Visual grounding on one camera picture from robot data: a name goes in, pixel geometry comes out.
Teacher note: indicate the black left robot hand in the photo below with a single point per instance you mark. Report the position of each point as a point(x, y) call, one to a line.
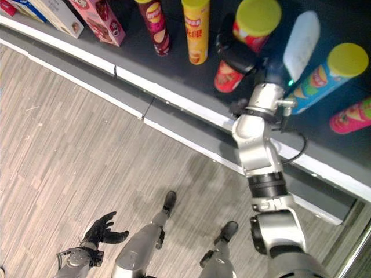
point(100, 228)

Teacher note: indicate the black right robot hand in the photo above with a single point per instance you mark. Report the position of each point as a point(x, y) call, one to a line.
point(301, 43)

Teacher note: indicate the red chips can green lid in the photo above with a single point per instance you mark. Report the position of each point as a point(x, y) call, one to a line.
point(258, 17)

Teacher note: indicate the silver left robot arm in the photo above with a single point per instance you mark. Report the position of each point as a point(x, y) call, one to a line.
point(76, 260)

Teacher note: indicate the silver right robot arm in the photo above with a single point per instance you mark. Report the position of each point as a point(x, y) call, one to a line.
point(255, 144)

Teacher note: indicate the blue chips can yellow lid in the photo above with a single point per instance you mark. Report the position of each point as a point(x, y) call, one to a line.
point(324, 78)

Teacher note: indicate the silver left robot leg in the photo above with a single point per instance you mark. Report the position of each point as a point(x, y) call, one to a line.
point(139, 249)

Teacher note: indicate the silver robot leg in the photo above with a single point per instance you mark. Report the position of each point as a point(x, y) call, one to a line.
point(218, 255)
point(139, 249)

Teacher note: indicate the pink chips can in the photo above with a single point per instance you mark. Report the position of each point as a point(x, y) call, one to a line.
point(352, 116)

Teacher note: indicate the silver right robot leg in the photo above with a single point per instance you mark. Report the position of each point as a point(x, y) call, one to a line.
point(218, 255)

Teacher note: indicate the maroon chips can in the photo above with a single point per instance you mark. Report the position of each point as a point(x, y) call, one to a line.
point(155, 26)

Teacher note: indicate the dark shelf with white edge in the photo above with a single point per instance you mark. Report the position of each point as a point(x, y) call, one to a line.
point(136, 55)

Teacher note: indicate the pink snack box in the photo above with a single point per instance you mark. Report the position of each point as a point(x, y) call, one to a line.
point(100, 20)

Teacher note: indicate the beige snack box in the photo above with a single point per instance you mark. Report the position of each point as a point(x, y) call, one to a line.
point(59, 16)

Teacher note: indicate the blue snack box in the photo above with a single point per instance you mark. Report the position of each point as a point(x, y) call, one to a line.
point(30, 8)

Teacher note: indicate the red snack box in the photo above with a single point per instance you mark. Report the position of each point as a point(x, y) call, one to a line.
point(7, 7)

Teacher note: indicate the metal shelf post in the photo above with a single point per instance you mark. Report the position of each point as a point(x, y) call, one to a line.
point(355, 255)

